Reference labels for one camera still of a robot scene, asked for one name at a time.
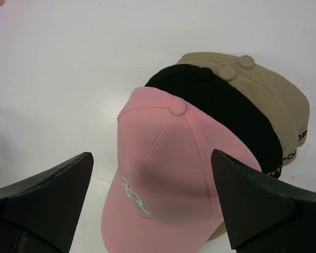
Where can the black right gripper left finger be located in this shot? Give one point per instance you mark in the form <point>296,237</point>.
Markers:
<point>40,214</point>

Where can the black cap with sport text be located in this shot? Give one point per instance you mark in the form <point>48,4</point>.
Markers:
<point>218,99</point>

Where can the top beige cap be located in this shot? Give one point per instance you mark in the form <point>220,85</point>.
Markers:
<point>269,91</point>

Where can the bottom beige cap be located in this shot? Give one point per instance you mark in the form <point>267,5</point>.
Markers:
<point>213,60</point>

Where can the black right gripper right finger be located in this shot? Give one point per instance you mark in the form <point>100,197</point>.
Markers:
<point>261,213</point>

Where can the beige cap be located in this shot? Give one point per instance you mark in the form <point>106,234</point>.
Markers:
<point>213,60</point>
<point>269,91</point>

